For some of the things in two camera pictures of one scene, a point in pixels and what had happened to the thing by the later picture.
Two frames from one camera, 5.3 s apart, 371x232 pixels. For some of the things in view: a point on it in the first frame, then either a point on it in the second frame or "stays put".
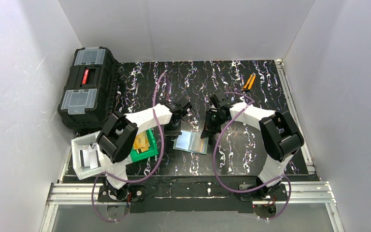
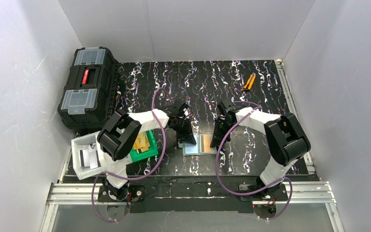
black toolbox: [88, 98] stays put
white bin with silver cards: [82, 142] stays put
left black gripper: [173, 122] → [182, 127]
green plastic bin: [153, 149] stays put
